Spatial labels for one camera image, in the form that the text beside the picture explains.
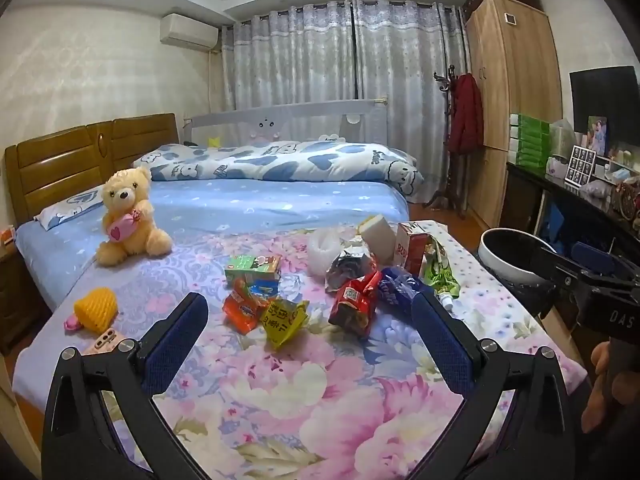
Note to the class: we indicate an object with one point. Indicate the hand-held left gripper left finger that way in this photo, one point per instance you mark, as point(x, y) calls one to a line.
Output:
point(175, 345)

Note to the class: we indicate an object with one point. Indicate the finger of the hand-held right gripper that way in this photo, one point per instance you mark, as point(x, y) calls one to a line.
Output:
point(552, 265)
point(595, 257)

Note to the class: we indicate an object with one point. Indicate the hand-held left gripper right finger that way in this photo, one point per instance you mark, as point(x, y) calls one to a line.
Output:
point(442, 345)

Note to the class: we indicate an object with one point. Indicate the white trash bin black liner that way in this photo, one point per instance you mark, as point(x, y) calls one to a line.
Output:
point(500, 265)

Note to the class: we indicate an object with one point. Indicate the blue snack wrapper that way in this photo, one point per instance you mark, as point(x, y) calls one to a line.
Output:
point(400, 290)

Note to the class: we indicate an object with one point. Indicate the green drink pouch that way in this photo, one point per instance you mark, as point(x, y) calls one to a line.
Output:
point(440, 272)

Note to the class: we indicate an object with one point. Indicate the orange snack wrapper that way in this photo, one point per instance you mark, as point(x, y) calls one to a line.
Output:
point(240, 310)

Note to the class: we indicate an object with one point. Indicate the red milk carton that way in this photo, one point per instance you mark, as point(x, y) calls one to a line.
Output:
point(412, 255)

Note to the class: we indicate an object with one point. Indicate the red snack wrapper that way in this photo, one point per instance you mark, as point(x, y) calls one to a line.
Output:
point(352, 305)

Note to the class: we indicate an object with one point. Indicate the green drink carton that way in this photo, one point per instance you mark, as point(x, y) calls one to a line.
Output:
point(250, 266)

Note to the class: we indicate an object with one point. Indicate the yellow snack wrapper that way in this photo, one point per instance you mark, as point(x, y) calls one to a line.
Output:
point(282, 322)

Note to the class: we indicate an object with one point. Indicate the silver snack bag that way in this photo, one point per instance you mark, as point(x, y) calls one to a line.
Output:
point(350, 262)

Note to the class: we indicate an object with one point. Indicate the white and yellow sponge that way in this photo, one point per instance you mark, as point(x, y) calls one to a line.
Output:
point(377, 237)

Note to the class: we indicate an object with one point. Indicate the person's right hand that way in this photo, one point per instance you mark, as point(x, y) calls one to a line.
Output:
point(597, 360)

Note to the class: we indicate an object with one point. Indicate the brown patterned bag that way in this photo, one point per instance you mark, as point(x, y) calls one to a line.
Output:
point(627, 200)

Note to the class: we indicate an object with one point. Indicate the grey plastic bag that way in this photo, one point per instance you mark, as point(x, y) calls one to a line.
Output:
point(596, 190)

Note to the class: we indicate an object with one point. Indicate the black cabinet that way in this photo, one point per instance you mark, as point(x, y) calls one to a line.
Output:
point(525, 200)

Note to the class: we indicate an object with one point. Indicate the pink phone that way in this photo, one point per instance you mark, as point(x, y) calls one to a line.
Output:
point(102, 341)

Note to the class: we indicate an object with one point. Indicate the yellow foam fruit net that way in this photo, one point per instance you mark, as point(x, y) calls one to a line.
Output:
point(97, 310)

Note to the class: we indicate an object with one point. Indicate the sheet of small photos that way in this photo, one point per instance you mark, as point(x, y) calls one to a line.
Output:
point(580, 166)

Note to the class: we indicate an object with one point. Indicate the white and pink pack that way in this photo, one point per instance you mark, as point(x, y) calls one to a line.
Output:
point(556, 166)

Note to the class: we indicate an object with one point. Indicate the small pink toy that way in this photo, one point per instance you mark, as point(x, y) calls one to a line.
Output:
point(71, 323)

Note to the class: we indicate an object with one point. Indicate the stack of green boxes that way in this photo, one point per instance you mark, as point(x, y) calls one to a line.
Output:
point(530, 145)

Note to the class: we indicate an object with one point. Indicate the clear plastic bag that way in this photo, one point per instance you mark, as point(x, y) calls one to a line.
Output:
point(562, 137)

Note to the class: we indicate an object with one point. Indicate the floral blanket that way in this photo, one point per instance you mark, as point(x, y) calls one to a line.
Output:
point(300, 385)

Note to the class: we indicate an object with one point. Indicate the dark wooden coat rack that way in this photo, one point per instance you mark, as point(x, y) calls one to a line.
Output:
point(450, 180)

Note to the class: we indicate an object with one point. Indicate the yellow teddy bear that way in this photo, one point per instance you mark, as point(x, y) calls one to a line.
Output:
point(131, 210)

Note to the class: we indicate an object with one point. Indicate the bed with blue sheet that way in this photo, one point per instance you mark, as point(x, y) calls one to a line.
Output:
point(250, 205)

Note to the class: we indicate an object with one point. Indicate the wooden nightstand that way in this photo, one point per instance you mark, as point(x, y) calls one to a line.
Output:
point(20, 300)

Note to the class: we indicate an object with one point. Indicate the black television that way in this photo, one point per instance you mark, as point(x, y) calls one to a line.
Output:
point(605, 95)

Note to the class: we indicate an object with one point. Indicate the red coat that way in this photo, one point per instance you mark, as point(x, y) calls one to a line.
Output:
point(467, 115)

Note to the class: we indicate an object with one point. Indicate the blue patterned pillow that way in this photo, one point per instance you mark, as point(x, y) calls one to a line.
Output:
point(65, 210)

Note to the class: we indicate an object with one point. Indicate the wooden wardrobe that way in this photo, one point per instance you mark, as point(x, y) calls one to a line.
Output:
point(510, 85)

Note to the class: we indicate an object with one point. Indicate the small orange box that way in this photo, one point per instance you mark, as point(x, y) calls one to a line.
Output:
point(7, 236)

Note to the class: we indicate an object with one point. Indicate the small yellow toy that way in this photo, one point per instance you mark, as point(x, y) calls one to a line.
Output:
point(214, 141)

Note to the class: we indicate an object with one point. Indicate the blue and white quilt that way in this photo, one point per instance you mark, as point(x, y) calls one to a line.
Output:
point(280, 160)

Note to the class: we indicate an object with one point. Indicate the wooden headboard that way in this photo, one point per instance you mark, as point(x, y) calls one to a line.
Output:
point(60, 160)

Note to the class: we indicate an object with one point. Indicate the grey patterned curtain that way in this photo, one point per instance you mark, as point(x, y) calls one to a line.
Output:
point(290, 60)
point(405, 60)

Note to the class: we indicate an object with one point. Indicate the white air conditioner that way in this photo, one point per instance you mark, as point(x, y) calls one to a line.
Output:
point(189, 31)

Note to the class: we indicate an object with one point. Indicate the standing photo frame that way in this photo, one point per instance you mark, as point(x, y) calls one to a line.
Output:
point(596, 135)

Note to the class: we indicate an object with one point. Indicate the grey bed guard rail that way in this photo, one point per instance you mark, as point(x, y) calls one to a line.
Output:
point(300, 120)

